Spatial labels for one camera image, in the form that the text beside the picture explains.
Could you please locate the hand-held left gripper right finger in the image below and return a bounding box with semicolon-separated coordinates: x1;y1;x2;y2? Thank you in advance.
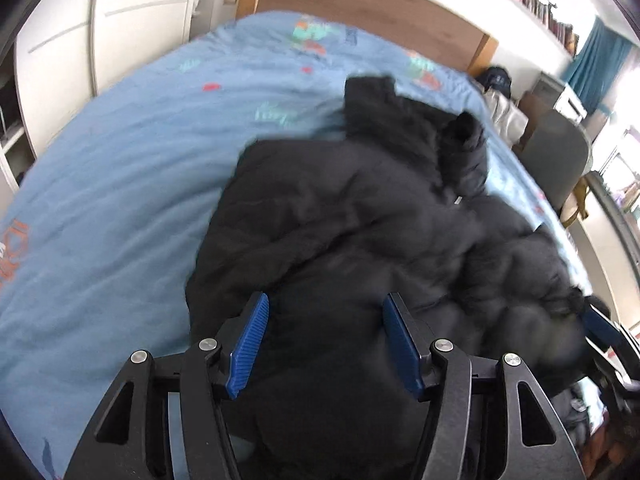
382;292;586;480

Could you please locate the bed with blue cover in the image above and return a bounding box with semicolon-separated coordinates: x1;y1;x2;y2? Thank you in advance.
0;10;596;480

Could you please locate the dark backpack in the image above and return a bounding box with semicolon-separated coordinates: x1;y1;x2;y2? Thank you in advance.
475;66;513;98

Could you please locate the beige cloth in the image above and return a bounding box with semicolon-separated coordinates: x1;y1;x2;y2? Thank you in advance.
482;87;530;148

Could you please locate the white wardrobe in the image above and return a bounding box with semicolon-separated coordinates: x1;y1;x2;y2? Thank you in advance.
0;0;211;191

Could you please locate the black puffer jacket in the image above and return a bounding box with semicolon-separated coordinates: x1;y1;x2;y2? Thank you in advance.
185;75;601;480

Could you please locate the grey chair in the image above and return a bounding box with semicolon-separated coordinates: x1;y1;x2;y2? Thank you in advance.
520;107;593;216

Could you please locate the white printer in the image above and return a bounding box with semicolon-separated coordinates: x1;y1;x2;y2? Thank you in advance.
532;71;588;126

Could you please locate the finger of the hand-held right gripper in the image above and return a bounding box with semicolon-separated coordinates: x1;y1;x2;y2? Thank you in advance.
582;305;626;356

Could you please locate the wooden headboard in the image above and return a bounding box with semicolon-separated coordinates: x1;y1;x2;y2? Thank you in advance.
236;0;499;73

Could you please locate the cardboard box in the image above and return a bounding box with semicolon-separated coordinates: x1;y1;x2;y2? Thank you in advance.
517;92;553;148

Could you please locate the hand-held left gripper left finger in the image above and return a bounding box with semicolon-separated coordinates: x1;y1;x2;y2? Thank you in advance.
64;291;271;480

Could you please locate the teal curtain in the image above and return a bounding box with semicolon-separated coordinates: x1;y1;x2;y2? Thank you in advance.
565;15;636;116

